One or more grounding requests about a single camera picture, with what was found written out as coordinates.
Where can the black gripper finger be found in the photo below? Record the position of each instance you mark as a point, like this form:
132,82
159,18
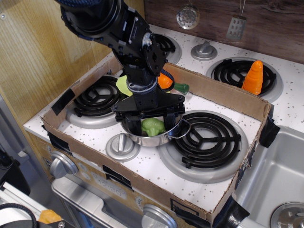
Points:
133,125
170,123

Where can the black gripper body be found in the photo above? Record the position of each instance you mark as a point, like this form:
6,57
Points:
155,104

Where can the green toy broccoli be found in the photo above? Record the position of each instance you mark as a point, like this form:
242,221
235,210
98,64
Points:
152,126

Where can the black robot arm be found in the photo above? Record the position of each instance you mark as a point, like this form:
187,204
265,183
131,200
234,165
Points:
116,25

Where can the small steel pan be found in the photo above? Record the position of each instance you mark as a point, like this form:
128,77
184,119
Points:
154,139

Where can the orange toy carrot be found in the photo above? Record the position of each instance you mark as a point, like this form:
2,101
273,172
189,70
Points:
166,83

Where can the silver stovetop knob front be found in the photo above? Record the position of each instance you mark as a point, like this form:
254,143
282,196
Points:
121,148

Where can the silver stovetop knob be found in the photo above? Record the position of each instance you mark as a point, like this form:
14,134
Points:
204,52
121,148

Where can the front left black burner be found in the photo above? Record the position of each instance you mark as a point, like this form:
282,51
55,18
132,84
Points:
92,109

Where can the brown cardboard fence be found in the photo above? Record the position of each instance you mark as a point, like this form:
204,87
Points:
145,178

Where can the front right black burner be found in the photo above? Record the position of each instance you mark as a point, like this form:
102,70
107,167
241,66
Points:
209,149

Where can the rear left black burner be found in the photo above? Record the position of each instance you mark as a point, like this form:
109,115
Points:
170,46

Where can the silver stovetop knob rear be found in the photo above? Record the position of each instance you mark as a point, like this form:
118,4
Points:
204,52

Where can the silver oven knob left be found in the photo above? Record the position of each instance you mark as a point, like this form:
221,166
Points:
62,165

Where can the silver oven knob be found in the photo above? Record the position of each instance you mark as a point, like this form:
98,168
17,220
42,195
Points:
154,217
62,165

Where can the orange swirl cone toy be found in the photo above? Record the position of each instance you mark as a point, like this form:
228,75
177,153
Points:
254,78

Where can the hanging round metal strainer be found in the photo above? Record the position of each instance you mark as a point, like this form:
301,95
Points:
188,16

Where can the silver oven knob right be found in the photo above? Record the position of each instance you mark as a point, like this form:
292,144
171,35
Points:
154,217

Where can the hanging metal spatula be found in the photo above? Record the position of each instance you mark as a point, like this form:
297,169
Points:
237,24

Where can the steel sink basin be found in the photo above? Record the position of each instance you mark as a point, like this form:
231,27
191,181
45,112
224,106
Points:
276,176

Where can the orange object lower left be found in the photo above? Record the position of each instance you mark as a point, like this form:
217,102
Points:
48,216

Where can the silver sink drain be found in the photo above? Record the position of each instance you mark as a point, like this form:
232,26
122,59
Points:
288,215

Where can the silver oven door handle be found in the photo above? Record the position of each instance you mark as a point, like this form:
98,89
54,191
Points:
86,206

